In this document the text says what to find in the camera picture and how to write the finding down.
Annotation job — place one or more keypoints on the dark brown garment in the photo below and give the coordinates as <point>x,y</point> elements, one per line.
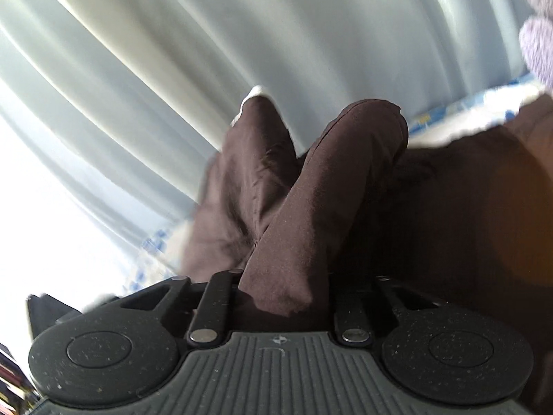
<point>469,222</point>

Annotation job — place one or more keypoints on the blue floral white bedding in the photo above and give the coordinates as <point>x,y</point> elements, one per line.
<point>160,254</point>

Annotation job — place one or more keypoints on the white pleated curtain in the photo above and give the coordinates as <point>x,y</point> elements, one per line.
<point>126,100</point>

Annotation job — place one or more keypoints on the purple plush teddy bear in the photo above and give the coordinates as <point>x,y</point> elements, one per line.
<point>535,40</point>

